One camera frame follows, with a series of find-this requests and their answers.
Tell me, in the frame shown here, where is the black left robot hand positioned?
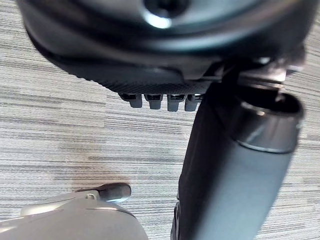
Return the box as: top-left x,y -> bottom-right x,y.
15,0 -> 316,240

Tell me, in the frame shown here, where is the silver robot leg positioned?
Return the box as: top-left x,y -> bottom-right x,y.
0,190 -> 150,240

